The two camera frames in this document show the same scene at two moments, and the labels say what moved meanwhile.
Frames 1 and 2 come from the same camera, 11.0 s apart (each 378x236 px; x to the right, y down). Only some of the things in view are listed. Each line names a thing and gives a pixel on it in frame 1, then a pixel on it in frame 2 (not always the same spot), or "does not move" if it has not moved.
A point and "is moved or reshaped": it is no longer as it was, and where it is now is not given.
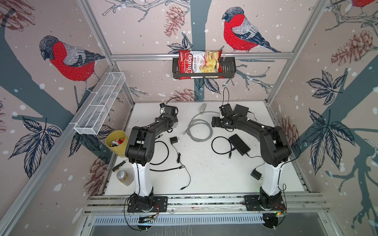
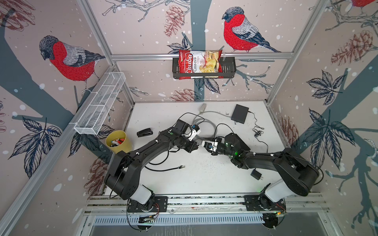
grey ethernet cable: x=192 y=122 is moved or reshaped
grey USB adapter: x=203 y=108 does not move
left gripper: x=174 y=118 → x=191 y=147
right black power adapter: x=256 y=174 does not move
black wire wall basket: x=229 y=65 does not move
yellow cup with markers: x=117 y=141 does not move
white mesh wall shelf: x=95 y=113 does not move
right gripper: x=215 y=120 → x=214 y=140
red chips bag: x=199 y=62 does not move
